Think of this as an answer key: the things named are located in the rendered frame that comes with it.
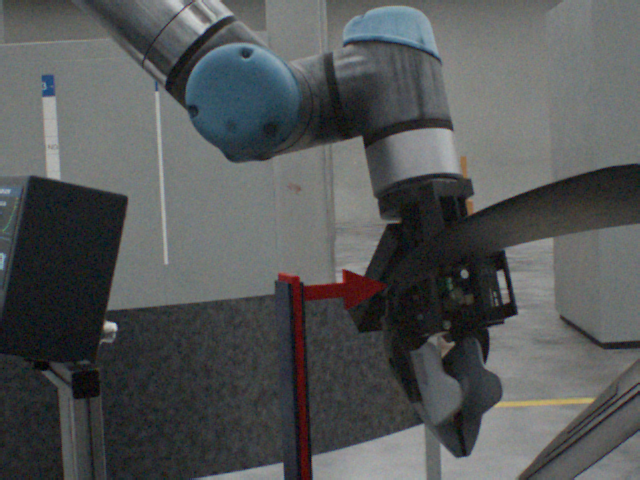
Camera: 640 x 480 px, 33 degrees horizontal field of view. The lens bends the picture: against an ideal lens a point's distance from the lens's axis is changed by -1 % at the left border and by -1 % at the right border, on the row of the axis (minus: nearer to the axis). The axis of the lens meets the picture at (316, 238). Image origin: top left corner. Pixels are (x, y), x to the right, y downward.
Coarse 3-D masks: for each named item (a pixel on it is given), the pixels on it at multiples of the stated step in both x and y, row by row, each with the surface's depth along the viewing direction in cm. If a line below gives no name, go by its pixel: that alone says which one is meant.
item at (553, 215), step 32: (544, 192) 57; (576, 192) 57; (608, 192) 58; (480, 224) 63; (512, 224) 64; (544, 224) 66; (576, 224) 68; (608, 224) 71; (416, 256) 68; (448, 256) 71
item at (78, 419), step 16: (80, 368) 109; (80, 400) 109; (96, 400) 110; (80, 416) 109; (96, 416) 110; (80, 432) 109; (96, 432) 110; (80, 448) 109; (96, 448) 110; (80, 464) 109; (96, 464) 110
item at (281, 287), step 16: (288, 288) 61; (288, 304) 61; (288, 320) 61; (288, 336) 61; (288, 352) 61; (288, 368) 61; (288, 384) 61; (288, 400) 62; (288, 416) 62; (288, 432) 62; (288, 448) 62; (288, 464) 62
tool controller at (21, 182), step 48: (0, 192) 126; (48, 192) 112; (96, 192) 114; (0, 240) 119; (48, 240) 112; (96, 240) 114; (0, 288) 113; (48, 288) 112; (96, 288) 115; (0, 336) 111; (48, 336) 113; (96, 336) 115
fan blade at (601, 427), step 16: (624, 384) 88; (608, 400) 88; (624, 400) 86; (592, 416) 88; (608, 416) 86; (624, 416) 83; (560, 432) 94; (576, 432) 88; (592, 432) 86; (608, 432) 83; (624, 432) 81; (544, 448) 95; (560, 448) 88; (576, 448) 85; (592, 448) 83; (608, 448) 81; (544, 464) 88; (560, 464) 85; (576, 464) 82; (592, 464) 81
